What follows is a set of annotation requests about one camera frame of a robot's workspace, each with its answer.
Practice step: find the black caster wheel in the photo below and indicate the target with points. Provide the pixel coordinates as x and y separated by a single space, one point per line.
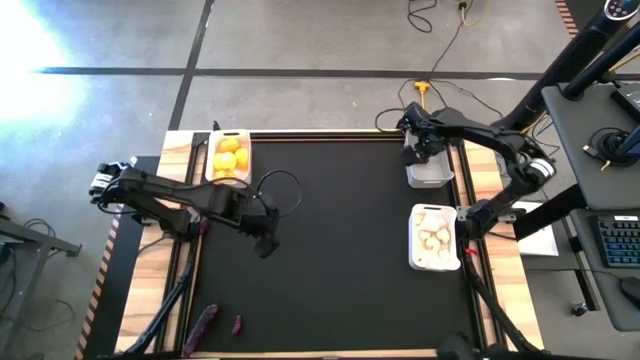
580 309

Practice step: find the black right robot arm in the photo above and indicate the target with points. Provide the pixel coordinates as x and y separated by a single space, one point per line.
500 137

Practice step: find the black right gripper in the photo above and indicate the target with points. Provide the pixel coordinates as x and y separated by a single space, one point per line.
425 125

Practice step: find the long purple sweet potato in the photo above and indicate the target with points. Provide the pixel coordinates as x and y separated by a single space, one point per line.
200 327

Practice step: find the black aluminium rig frame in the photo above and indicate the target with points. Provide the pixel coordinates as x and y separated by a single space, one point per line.
325 136

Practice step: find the large pointed white garlic bulb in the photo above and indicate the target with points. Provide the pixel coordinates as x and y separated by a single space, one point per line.
433 223

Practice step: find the black floor mat striped edge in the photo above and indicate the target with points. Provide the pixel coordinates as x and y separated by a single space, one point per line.
567 15
120 260

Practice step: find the white paper sheet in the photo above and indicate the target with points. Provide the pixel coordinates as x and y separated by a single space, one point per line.
542 245

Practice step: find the small purple sweet potato piece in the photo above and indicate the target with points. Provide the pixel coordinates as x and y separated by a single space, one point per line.
237 325

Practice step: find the black desk leg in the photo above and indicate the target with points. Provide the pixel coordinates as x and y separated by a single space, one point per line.
550 212

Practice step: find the light grey plastic basket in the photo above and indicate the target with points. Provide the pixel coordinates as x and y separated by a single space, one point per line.
430 177

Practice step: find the black computer mouse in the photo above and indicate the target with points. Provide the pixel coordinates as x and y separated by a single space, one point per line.
632 292

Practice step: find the grey desk surface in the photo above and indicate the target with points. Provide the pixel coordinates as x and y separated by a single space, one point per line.
607 300
575 150

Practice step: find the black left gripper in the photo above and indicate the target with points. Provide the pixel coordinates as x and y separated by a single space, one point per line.
255 215

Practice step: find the black padded stand pole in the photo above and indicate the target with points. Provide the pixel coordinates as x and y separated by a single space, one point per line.
560 65

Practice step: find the grey metal stand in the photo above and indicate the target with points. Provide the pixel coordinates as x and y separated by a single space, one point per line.
40 239

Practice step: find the cream plastic basket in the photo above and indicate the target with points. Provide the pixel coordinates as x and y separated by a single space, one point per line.
209 150

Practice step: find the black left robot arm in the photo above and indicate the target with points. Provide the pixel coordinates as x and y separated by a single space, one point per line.
165 192

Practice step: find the backlit black keyboard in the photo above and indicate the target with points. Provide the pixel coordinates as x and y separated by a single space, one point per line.
620 242

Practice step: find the black slim pole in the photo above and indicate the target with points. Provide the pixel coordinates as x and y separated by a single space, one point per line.
600 65

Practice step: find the white plastic basket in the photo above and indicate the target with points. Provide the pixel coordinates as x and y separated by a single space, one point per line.
452 212

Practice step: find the black flat device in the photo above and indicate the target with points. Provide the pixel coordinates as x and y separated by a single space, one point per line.
630 100

